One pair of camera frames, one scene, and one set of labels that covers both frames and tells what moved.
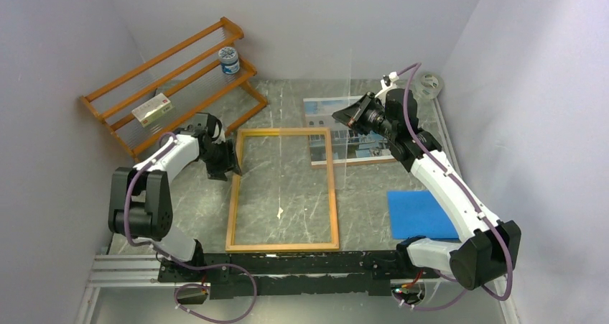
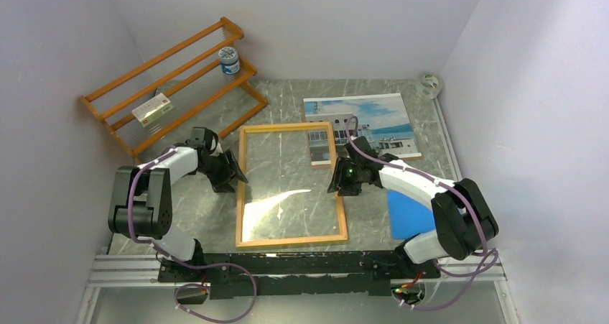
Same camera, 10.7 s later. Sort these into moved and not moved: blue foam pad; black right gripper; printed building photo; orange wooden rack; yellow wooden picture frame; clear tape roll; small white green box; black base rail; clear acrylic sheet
Moved: black right gripper; yellow wooden picture frame; clear acrylic sheet
Not moved: clear tape roll; small white green box; black base rail; orange wooden rack; blue foam pad; printed building photo
